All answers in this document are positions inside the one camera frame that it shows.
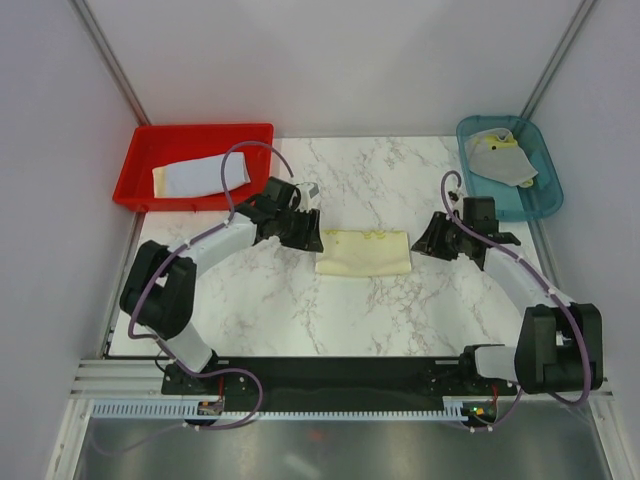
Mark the grey white towel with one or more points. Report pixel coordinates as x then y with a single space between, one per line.
495 154

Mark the aluminium frame post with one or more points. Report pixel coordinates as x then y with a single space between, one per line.
560 53
100 42

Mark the right aluminium frame post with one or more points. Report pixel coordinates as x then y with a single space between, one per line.
560 53

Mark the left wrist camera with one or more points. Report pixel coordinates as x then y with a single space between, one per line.
307 197

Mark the white slotted cable duct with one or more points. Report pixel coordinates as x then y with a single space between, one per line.
194 410

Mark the teal plastic basket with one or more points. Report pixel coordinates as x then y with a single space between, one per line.
539 199

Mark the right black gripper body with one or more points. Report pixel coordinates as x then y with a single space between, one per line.
454 243

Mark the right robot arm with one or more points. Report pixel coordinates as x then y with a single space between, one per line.
560 347

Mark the pale yellow patterned towel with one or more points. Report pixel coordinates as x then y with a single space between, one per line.
363 254

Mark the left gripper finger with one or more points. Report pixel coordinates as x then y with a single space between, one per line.
314 242
313 220

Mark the red plastic tray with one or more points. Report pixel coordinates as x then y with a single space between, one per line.
161 145

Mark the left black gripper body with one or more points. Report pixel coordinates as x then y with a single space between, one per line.
291 228

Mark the light blue towel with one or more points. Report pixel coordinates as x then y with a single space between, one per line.
203 177

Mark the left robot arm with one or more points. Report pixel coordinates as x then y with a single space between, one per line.
159 292

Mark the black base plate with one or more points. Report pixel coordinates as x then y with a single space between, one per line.
411 381

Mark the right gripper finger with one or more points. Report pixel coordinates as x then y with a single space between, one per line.
427 244
439 220

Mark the left aluminium frame post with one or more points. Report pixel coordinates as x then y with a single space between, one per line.
100 42

